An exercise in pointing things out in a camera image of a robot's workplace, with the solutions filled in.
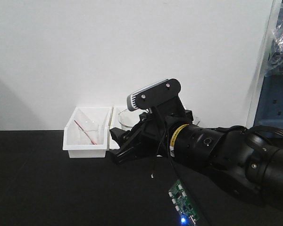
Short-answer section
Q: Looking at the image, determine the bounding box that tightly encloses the black cable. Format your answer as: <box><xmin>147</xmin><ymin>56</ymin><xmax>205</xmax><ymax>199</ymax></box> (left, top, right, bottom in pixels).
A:
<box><xmin>164</xmin><ymin>117</ymin><xmax>214</xmax><ymax>226</ymax></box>

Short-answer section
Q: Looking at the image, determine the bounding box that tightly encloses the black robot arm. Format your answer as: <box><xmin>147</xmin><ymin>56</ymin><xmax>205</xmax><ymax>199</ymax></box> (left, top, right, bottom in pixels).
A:
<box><xmin>110</xmin><ymin>110</ymin><xmax>283</xmax><ymax>211</ymax></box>

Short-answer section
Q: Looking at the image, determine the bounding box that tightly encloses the left white plastic bin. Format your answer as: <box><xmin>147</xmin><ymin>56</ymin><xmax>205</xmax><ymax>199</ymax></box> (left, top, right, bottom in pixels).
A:
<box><xmin>63</xmin><ymin>106</ymin><xmax>112</xmax><ymax>158</ymax></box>

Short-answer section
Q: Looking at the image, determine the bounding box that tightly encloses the clear glass beaker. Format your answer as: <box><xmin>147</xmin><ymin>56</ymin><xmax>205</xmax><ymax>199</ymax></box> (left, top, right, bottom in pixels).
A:
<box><xmin>118</xmin><ymin>109</ymin><xmax>140</xmax><ymax>130</ymax></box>

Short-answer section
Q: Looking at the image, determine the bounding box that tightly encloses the green circuit board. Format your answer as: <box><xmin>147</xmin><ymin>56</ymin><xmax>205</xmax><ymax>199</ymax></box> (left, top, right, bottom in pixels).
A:
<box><xmin>168</xmin><ymin>180</ymin><xmax>200</xmax><ymax>226</ymax></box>

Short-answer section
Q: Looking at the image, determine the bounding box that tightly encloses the middle white plastic bin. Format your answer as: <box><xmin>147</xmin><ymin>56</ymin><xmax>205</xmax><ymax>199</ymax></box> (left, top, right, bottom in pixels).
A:
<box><xmin>109</xmin><ymin>106</ymin><xmax>142</xmax><ymax>150</ymax></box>

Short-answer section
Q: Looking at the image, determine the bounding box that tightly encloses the white plastic bin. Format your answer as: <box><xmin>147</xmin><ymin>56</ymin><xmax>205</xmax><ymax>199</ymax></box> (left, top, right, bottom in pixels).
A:
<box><xmin>63</xmin><ymin>106</ymin><xmax>112</xmax><ymax>158</ymax></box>
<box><xmin>109</xmin><ymin>106</ymin><xmax>142</xmax><ymax>150</ymax></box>

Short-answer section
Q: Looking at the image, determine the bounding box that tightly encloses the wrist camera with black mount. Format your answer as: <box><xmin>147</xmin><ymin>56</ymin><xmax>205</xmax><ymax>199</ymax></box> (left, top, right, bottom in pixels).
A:
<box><xmin>127</xmin><ymin>79</ymin><xmax>185</xmax><ymax>119</ymax></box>

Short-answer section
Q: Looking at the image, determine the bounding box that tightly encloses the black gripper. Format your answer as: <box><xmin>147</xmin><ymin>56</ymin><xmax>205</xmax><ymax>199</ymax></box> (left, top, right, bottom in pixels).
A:
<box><xmin>109</xmin><ymin>110</ymin><xmax>193</xmax><ymax>164</ymax></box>

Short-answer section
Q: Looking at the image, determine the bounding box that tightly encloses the blue perforated cabinet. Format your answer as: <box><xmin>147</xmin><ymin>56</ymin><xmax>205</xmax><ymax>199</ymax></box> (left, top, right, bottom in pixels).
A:
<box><xmin>254</xmin><ymin>74</ymin><xmax>283</xmax><ymax>129</ymax></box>

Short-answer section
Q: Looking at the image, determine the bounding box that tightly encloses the glass beaker in left bin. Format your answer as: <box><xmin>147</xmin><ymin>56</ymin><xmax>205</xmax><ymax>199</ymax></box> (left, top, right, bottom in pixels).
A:
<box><xmin>78</xmin><ymin>120</ymin><xmax>100</xmax><ymax>145</ymax></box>

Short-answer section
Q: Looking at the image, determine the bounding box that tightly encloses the clear plastic bag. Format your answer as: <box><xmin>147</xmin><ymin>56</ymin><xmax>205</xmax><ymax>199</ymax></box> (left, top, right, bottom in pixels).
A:
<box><xmin>266</xmin><ymin>18</ymin><xmax>283</xmax><ymax>73</ymax></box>

